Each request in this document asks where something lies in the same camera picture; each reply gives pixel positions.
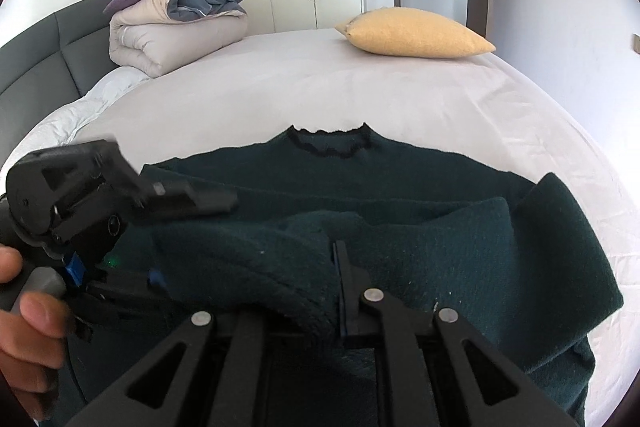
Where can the folded beige duvet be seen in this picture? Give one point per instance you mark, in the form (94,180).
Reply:
(150,37)

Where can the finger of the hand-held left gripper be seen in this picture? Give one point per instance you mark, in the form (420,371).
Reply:
(195,202)
(120,294)

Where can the folded blue-grey blanket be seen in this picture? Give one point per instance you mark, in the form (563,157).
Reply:
(210,2)

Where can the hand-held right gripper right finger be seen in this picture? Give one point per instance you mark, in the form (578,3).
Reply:
(342,287)

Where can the yellow pillow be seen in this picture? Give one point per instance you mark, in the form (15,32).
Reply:
(415,32)

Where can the dark green towel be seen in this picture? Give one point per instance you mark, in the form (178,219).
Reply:
(425,232)

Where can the person's left hand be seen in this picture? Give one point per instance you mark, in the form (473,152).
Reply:
(35,352)

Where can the white bed sheet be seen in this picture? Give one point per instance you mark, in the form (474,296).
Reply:
(310,82)

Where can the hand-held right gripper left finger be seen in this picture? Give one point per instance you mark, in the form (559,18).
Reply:
(247,337)

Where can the grey padded headboard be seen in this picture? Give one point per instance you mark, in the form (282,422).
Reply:
(45,52)

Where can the white quilt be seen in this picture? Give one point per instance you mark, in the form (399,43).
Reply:
(90,107)

